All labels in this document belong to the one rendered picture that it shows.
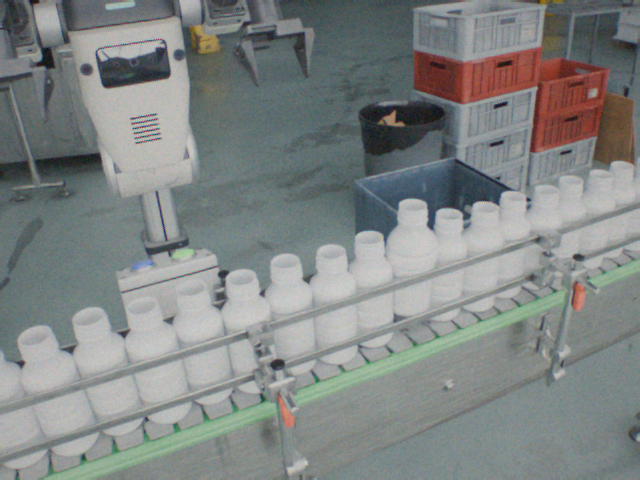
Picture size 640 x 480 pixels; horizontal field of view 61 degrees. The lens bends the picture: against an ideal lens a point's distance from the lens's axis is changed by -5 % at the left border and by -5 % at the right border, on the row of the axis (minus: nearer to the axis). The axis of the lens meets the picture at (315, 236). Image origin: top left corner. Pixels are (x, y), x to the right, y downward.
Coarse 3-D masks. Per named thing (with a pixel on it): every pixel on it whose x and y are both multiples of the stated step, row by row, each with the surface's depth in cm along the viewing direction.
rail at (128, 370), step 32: (576, 224) 85; (384, 256) 80; (480, 256) 78; (384, 288) 73; (288, 320) 69; (416, 320) 78; (192, 352) 65; (320, 352) 73; (64, 384) 60; (96, 384) 61; (224, 384) 69; (128, 416) 65; (32, 448) 61
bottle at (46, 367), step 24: (24, 336) 60; (48, 336) 59; (24, 360) 59; (48, 360) 59; (72, 360) 62; (24, 384) 59; (48, 384) 59; (48, 408) 61; (72, 408) 62; (48, 432) 63
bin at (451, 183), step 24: (408, 168) 147; (432, 168) 150; (456, 168) 152; (360, 192) 140; (384, 192) 147; (408, 192) 150; (432, 192) 154; (456, 192) 155; (480, 192) 145; (360, 216) 144; (384, 216) 132; (432, 216) 158; (384, 240) 135
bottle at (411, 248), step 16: (400, 208) 74; (416, 208) 76; (400, 224) 74; (416, 224) 73; (400, 240) 74; (416, 240) 74; (432, 240) 75; (400, 256) 75; (416, 256) 74; (432, 256) 75; (400, 272) 76; (416, 272) 75; (416, 288) 77; (400, 304) 79; (416, 304) 78
